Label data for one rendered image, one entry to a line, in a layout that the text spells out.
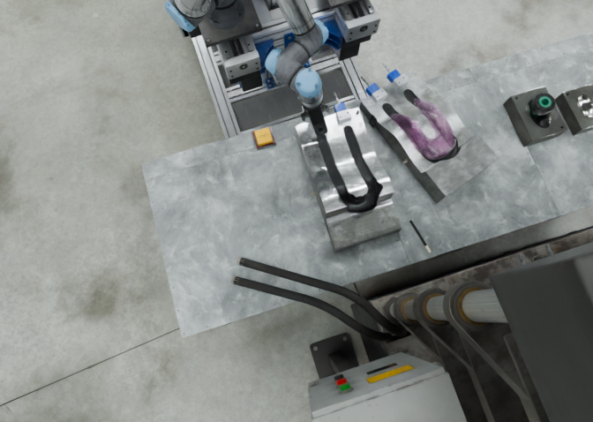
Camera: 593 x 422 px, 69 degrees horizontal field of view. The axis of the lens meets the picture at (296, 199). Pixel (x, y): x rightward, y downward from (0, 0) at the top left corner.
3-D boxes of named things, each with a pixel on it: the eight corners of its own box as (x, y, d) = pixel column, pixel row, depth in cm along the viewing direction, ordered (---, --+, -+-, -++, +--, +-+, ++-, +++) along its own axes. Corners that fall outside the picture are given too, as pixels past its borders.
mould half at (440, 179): (359, 108, 179) (363, 94, 168) (409, 75, 182) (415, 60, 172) (436, 204, 168) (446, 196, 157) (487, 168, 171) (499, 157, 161)
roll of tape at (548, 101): (526, 101, 171) (530, 96, 168) (544, 94, 172) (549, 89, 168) (536, 117, 169) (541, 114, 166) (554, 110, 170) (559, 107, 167)
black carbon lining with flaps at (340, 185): (313, 137, 168) (314, 126, 159) (353, 125, 169) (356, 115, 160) (343, 221, 159) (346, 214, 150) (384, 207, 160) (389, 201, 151)
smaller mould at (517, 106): (502, 104, 179) (510, 95, 172) (536, 94, 180) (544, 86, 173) (523, 146, 174) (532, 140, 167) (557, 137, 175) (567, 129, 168)
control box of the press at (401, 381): (301, 347, 230) (304, 398, 88) (356, 328, 233) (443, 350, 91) (314, 389, 225) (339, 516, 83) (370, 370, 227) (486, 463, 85)
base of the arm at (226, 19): (200, 2, 164) (194, -18, 155) (238, -10, 166) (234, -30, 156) (212, 34, 161) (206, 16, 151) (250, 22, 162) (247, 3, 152)
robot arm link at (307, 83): (304, 60, 127) (326, 77, 126) (306, 74, 138) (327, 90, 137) (287, 81, 127) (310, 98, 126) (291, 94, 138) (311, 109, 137)
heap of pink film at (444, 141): (386, 118, 171) (389, 109, 163) (421, 94, 173) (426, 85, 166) (427, 169, 165) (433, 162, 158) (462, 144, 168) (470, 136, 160)
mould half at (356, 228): (295, 134, 176) (294, 120, 163) (355, 116, 178) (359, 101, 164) (334, 252, 163) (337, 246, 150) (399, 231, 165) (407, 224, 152)
